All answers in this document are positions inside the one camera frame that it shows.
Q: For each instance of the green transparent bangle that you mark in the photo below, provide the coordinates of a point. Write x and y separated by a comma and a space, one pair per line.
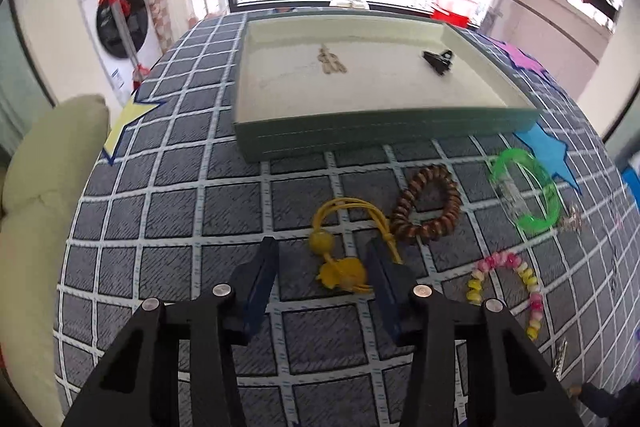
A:
535, 224

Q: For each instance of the yellow star patch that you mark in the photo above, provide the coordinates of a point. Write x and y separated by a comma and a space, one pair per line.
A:
122, 124

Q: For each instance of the beige sofa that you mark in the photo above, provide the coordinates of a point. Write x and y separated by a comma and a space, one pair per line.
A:
45, 177

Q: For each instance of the red mop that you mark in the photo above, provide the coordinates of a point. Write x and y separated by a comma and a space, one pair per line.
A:
122, 32

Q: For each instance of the black claw hair clip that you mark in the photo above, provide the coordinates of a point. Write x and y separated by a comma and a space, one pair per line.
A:
439, 59

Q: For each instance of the green jewelry tray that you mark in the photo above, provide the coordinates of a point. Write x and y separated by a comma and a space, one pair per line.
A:
375, 77

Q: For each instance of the long silver hair clip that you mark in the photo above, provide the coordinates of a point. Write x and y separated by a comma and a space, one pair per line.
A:
560, 357

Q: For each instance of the beige hair clip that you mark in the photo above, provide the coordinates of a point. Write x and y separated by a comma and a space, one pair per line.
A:
330, 59

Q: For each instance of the beige patterned panel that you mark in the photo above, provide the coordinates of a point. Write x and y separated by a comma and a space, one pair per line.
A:
159, 7

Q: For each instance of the white shoes pair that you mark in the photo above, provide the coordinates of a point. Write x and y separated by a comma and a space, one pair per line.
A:
350, 1

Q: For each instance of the purple star patch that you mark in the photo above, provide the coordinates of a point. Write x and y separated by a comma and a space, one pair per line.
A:
520, 57

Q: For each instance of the blue star patch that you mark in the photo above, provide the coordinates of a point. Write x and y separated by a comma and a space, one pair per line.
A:
547, 152

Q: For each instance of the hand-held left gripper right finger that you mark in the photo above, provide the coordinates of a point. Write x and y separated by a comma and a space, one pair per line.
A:
382, 282

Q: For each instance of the grey checked mat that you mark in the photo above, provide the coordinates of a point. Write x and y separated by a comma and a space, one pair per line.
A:
175, 207

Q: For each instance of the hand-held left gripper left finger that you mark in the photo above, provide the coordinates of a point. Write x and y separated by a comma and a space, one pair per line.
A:
260, 287

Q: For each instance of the white washing machine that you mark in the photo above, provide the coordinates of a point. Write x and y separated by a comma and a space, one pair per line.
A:
120, 22

